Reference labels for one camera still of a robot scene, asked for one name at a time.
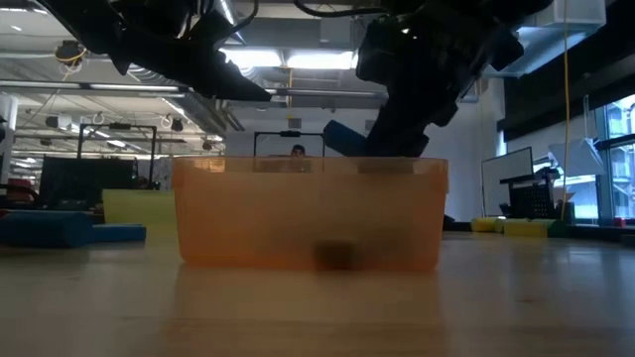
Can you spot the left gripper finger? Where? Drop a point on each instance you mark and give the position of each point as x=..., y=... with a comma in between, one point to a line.
x=225, y=74
x=233, y=94

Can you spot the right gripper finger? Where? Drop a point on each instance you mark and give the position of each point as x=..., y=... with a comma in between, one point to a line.
x=384, y=139
x=414, y=139

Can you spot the yellow cylinder block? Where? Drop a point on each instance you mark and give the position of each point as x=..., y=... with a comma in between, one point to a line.
x=483, y=224

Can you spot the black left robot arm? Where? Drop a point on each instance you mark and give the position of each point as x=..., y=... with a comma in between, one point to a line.
x=74, y=20

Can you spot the ceiling light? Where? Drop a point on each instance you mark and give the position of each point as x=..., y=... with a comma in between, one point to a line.
x=263, y=58
x=320, y=59

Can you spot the grey ceiling pipe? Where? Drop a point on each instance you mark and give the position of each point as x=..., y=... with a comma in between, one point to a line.
x=322, y=92

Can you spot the person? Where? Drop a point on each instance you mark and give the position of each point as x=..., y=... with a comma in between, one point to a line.
x=297, y=150

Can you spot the grey ceiling box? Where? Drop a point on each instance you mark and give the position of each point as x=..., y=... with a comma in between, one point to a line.
x=336, y=32

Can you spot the whiteboard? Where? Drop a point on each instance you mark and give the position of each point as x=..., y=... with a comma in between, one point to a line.
x=506, y=183

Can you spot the orange plastic bin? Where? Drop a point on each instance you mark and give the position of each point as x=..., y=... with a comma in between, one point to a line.
x=248, y=198

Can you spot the black perforated box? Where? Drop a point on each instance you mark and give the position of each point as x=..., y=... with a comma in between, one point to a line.
x=531, y=201

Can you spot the yellow plastic bin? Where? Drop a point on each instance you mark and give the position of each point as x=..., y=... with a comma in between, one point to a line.
x=139, y=208

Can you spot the black screen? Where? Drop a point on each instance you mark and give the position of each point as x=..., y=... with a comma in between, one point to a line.
x=84, y=181

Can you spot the red can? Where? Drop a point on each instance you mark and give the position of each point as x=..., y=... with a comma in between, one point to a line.
x=619, y=221

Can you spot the green rectangular block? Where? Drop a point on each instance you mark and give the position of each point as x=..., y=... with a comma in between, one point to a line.
x=627, y=240

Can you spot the rectangular metal air duct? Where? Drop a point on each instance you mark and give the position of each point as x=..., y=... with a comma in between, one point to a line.
x=560, y=44

